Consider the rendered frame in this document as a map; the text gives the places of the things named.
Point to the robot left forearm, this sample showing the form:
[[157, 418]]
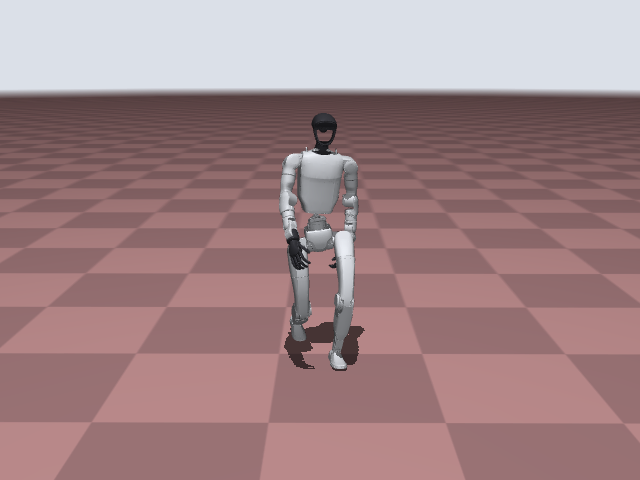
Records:
[[351, 218]]

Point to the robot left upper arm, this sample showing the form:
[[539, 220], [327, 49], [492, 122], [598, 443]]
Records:
[[350, 180]]

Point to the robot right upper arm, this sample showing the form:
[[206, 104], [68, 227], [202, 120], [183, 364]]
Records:
[[290, 163]]

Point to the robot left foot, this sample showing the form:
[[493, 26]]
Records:
[[336, 360]]

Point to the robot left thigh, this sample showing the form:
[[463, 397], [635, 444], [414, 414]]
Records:
[[343, 245]]

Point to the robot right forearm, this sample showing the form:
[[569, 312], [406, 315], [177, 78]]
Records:
[[288, 217]]

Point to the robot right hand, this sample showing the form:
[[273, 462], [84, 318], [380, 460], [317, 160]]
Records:
[[295, 251]]

